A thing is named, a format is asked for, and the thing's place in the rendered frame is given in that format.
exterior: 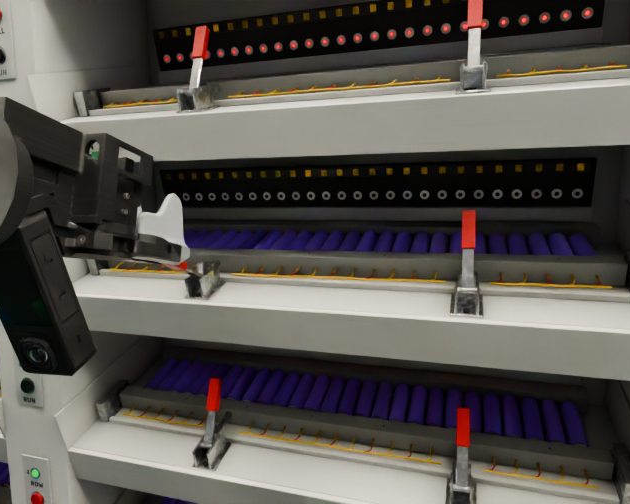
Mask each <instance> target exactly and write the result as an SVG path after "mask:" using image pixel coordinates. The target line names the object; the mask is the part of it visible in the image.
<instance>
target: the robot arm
mask: <svg viewBox="0 0 630 504"><path fill-rule="evenodd" d="M95 142H97V143H98V144H99V151H93V152H92V154H89V151H90V148H91V149H92V150H93V148H94V147H93V144H94V143H95ZM119 147H121V148H123V149H125V150H128V151H130V152H132V153H134V154H136V155H138V156H140V167H139V176H137V174H133V167H134V160H132V159H130V158H127V157H123V158H118V156H119ZM152 167H153V156H151V155H149V154H147V153H145V152H143V151H141V150H139V149H137V148H135V147H133V146H131V145H129V144H127V143H125V142H123V141H121V140H119V139H117V138H115V137H113V136H111V135H109V134H108V133H91V134H86V133H82V132H80V131H78V130H76V129H74V128H72V127H70V126H67V125H65V124H63V123H61V122H59V121H57V120H55V119H53V118H50V117H48V116H46V115H44V114H42V113H40V112H38V111H36V110H34V109H31V108H29V107H27V106H25V105H23V104H21V103H19V102H17V101H14V100H12V99H10V98H8V97H6V96H5V97H0V320H1V322H2V325H3V327H4V329H5V331H6V334H7V336H8V338H9V340H10V342H11V345H12V347H13V349H14V351H15V354H16V356H17V358H18V360H19V363H20V365H21V367H22V369H23V371H25V372H27V373H33V374H48V375H62V376H73V375H74V374H75V373H76V372H77V371H78V370H79V369H80V368H81V367H82V366H84V365H85V364H86V363H87V362H88V361H89V360H90V359H91V358H92V357H93V356H94V355H95V354H96V352H97V350H96V347H95V345H94V342H93V339H92V336H91V334H90V331H89V328H88V325H87V323H86V320H85V317H84V314H83V312H82V309H81V306H80V304H79V301H78V298H77V295H76V293H75V290H74V287H73V284H72V282H71V279H70V276H69V273H68V271H67V268H66V265H65V263H64V260H63V257H66V258H78V259H99V260H120V261H129V262H139V263H149V264H161V263H167V264H171V265H179V264H180V263H182V262H183V261H184V260H186V259H187V258H189V257H190V249H189V248H188V246H187V245H186V244H185V242H184V235H183V217H182V204H181V201H180V199H179V197H178V196H176V195H174V194H168V195H167V196H166V198H165V200H164V202H163V204H162V206H161V208H160V210H159V212H158V213H156V214H153V213H149V212H143V213H142V209H141V204H140V202H141V192H142V184H145V185H147V186H151V177H152Z"/></svg>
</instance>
